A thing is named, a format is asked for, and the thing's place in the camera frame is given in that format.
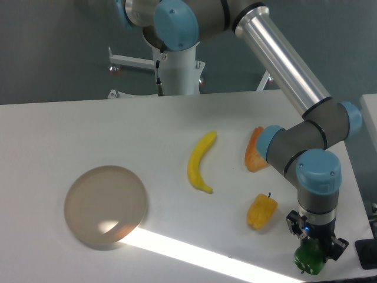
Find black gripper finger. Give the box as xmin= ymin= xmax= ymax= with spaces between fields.
xmin=286 ymin=210 xmax=308 ymax=241
xmin=321 ymin=235 xmax=349 ymax=262

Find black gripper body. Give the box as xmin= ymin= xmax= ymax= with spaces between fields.
xmin=298 ymin=205 xmax=336 ymax=247

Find green toy pepper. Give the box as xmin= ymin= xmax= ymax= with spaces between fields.
xmin=293 ymin=238 xmax=326 ymax=275

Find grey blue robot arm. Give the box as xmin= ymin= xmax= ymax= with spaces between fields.
xmin=114 ymin=1 xmax=362 ymax=265

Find yellow toy pepper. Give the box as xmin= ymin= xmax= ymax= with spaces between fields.
xmin=246 ymin=192 xmax=278 ymax=230

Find black device at right edge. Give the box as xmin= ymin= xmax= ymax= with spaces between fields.
xmin=355 ymin=239 xmax=376 ymax=270

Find orange toy carrot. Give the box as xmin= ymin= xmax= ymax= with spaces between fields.
xmin=244 ymin=126 xmax=269 ymax=173

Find yellow toy banana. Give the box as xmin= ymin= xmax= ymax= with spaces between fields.
xmin=187 ymin=130 xmax=218 ymax=195

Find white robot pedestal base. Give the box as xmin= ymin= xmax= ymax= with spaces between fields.
xmin=106 ymin=44 xmax=277 ymax=100

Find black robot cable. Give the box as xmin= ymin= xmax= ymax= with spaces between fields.
xmin=155 ymin=41 xmax=166 ymax=97

